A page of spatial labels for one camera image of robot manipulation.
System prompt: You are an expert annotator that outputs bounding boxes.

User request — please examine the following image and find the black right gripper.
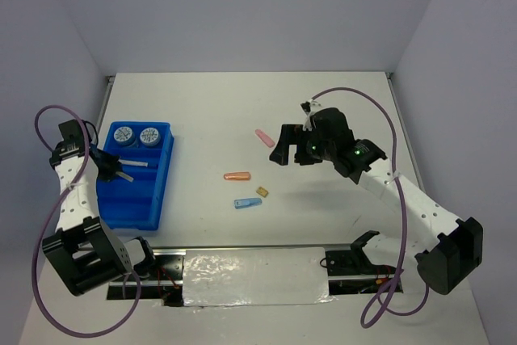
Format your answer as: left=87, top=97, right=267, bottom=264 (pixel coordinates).
left=269, top=124, right=335, bottom=165

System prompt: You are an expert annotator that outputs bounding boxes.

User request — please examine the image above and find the blue white marker pen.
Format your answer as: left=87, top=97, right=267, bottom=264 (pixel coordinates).
left=119, top=159, right=149, bottom=167

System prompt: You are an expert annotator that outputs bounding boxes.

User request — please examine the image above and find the pink correction tape case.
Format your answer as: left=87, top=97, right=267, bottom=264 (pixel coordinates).
left=254, top=129, right=275, bottom=148

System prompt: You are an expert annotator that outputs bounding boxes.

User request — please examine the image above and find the blue paint jar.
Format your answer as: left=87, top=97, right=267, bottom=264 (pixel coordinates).
left=113, top=126, right=137, bottom=147
left=139, top=127, right=161, bottom=148

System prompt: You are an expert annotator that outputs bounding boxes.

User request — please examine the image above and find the tan small eraser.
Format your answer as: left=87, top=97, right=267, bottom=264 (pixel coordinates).
left=256, top=187, right=269, bottom=198

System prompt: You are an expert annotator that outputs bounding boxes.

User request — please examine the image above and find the orange correction tape case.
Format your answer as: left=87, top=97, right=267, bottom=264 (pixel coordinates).
left=223, top=171, right=251, bottom=181

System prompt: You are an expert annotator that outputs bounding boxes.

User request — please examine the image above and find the blue correction tape case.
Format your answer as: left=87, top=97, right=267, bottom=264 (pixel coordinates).
left=233, top=197, right=263, bottom=209

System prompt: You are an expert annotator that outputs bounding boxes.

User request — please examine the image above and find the grey rectangular eraser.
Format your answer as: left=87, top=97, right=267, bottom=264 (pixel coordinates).
left=116, top=171, right=134, bottom=182

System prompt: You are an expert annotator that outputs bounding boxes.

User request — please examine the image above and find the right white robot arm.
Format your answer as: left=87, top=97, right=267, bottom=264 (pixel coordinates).
left=269, top=103, right=484, bottom=295

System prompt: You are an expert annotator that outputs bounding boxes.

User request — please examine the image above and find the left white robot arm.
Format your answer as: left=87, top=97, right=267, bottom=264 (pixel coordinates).
left=42, top=120, right=158, bottom=297

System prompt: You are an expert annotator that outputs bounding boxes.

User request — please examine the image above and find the blue plastic divided tray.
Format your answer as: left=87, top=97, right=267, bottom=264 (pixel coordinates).
left=96, top=121, right=174, bottom=231

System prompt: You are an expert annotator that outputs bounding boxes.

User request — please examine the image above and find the silver foil tape panel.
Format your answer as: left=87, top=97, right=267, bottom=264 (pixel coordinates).
left=183, top=247, right=333, bottom=307

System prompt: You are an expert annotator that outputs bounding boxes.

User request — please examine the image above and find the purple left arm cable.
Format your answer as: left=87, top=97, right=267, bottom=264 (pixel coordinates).
left=31, top=105, right=142, bottom=339

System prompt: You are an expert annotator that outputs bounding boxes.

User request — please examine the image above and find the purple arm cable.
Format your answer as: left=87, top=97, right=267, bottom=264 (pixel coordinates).
left=31, top=105, right=142, bottom=339
left=311, top=86, right=430, bottom=329

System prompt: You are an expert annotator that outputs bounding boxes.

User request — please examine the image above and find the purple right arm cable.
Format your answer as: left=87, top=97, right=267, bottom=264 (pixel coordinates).
left=311, top=86, right=430, bottom=329

